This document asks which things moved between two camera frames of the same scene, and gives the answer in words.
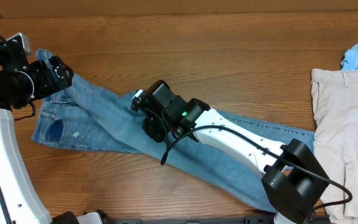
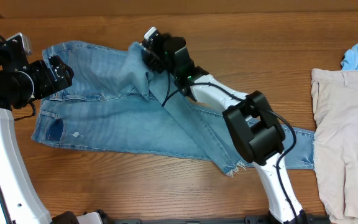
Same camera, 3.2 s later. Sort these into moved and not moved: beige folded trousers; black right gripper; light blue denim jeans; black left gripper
Moved: light blue denim jeans; black right gripper
Not moved: beige folded trousers; black left gripper
